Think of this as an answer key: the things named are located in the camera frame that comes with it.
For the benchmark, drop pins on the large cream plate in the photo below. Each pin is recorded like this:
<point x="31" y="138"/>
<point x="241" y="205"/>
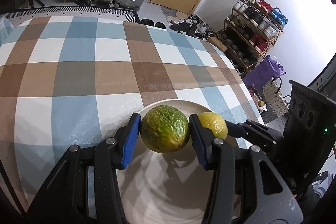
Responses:
<point x="164" y="188"/>

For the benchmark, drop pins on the checkered tablecloth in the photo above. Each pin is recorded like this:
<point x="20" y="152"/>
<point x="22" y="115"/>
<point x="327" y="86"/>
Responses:
<point x="74" y="80"/>

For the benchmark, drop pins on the yellow-green guava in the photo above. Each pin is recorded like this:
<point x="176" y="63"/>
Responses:
<point x="215" y="123"/>

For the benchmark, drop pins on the woven basket bag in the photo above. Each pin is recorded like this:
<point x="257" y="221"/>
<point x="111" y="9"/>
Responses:
<point x="274" y="97"/>

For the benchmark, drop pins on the green bumpy citrus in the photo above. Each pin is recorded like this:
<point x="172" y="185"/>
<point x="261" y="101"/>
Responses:
<point x="165" y="129"/>

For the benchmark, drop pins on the wooden shoe rack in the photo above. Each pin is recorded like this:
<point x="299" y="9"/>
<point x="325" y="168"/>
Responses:
<point x="250" y="30"/>

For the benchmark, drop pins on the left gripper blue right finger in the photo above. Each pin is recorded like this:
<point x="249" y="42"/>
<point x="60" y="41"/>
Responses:
<point x="201" y="141"/>

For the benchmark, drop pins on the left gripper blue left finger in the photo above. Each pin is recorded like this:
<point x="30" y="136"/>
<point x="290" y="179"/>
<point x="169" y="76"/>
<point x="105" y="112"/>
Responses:
<point x="128" y="140"/>

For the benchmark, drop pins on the purple bag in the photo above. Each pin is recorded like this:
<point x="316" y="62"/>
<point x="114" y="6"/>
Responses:
<point x="268" y="68"/>

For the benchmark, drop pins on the cardboard box on floor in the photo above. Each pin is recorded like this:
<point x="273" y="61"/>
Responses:
<point x="216" y="42"/>

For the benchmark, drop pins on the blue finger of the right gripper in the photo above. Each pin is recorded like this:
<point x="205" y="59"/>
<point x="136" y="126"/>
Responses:
<point x="235" y="130"/>

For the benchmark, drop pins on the black round basket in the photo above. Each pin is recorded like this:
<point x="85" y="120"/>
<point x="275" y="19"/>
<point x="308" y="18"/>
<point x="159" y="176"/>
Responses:
<point x="259" y="102"/>

